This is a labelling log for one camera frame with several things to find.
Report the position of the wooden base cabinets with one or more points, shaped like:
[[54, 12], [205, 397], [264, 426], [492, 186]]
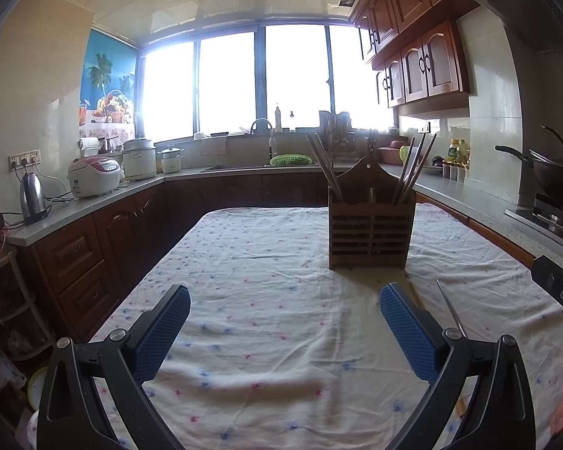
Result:
[[122, 239]]

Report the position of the pink plastic container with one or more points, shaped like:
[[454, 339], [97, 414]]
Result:
[[389, 147]]

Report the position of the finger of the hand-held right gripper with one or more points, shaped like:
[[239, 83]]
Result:
[[553, 279]]

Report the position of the steel kitchen sink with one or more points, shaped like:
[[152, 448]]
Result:
[[234, 167]]

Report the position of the large white rice cooker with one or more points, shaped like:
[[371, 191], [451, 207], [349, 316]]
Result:
[[138, 159]]

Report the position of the pale green plastic basin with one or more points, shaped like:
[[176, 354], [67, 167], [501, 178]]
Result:
[[36, 384]]

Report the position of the bundle of wooden chopsticks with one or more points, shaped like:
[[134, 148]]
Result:
[[406, 183], [326, 168]]

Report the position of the wooden wall cabinets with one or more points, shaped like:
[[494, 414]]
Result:
[[417, 33]]

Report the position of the paper towel roll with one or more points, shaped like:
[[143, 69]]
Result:
[[90, 146]]

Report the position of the green plastic basket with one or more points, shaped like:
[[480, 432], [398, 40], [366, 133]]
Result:
[[290, 160]]

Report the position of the white floral tablecloth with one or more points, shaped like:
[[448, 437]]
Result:
[[272, 290]]

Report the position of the large kitchen window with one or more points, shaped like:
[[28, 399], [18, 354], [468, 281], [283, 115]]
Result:
[[230, 79]]

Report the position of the small white electric pot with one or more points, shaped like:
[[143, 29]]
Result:
[[171, 160]]

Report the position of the long wooden chopstick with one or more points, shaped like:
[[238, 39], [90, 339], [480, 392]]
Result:
[[415, 295]]

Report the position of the gas stove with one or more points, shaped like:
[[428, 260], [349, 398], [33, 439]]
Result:
[[551, 218]]

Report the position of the dish soap bottle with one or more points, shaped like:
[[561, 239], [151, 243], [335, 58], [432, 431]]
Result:
[[277, 119]]

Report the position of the tropical fruit wall poster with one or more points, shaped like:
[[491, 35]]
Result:
[[108, 84]]

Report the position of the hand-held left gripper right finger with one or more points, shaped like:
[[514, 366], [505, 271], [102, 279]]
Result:
[[410, 333]]

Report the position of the wooden corner shelf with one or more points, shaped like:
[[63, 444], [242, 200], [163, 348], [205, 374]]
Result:
[[18, 309]]

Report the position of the slim metal utensil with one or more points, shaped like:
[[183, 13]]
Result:
[[451, 309]]

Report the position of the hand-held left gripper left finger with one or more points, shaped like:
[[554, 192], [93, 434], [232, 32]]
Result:
[[162, 333]]

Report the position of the wooden utensil holder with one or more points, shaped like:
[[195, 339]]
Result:
[[370, 239]]

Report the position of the curved kitchen faucet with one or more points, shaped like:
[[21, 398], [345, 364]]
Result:
[[271, 147]]

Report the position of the steel electric kettle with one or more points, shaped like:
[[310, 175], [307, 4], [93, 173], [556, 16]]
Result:
[[32, 197]]

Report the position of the pink white rice cooker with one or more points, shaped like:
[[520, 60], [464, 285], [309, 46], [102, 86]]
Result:
[[94, 176]]

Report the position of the wall power strip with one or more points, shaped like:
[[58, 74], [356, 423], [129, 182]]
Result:
[[24, 159]]

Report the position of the white plastic bag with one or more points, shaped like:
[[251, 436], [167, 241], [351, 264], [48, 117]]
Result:
[[4, 375]]

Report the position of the black wok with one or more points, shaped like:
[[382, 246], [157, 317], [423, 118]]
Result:
[[556, 176]]

